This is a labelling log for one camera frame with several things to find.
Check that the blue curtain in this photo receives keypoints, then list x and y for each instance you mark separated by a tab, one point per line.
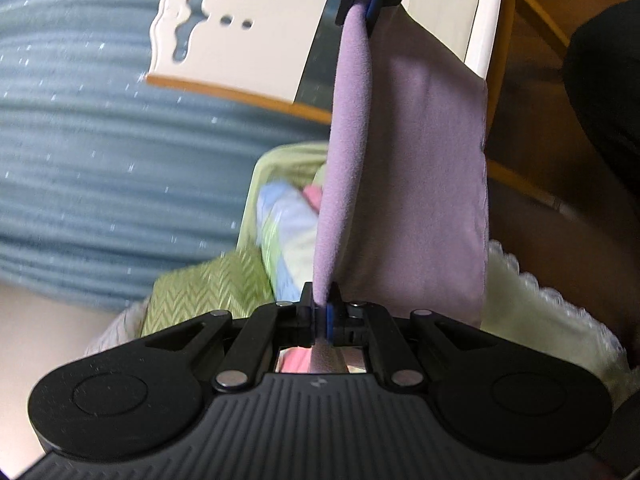
100	160

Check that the white wooden chair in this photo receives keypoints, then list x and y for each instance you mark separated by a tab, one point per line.
250	35

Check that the pastel striped cloth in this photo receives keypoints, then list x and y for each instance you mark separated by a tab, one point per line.
287	240

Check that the pink knit cloth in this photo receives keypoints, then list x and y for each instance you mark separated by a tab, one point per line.
311	199

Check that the person's dark clothing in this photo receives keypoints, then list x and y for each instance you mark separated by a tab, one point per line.
610	85

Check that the green covered sofa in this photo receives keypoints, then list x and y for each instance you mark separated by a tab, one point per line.
525	310

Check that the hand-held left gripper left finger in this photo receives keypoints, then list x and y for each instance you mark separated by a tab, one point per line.
310	316

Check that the green herringbone cloth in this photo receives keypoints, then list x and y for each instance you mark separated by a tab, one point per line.
210	290

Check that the purple garment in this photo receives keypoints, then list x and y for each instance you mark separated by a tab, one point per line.
400	160

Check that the pale lavender fringed cloth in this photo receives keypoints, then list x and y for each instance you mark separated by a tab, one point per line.
117	332

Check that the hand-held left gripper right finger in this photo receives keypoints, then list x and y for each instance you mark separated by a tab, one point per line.
330	319

